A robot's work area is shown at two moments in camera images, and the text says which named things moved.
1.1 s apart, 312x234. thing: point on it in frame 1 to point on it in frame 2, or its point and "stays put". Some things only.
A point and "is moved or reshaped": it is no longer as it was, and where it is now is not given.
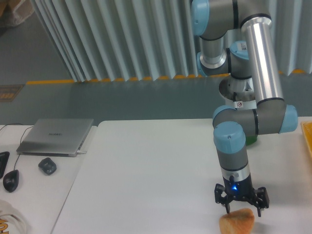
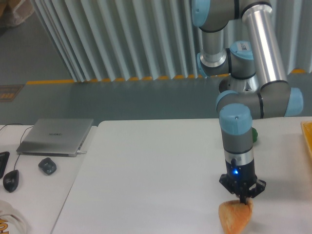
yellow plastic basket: (307, 128) stays put
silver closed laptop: (55, 137) stays put
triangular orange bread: (240, 221) is moved or reshaped
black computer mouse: (11, 180) stays put
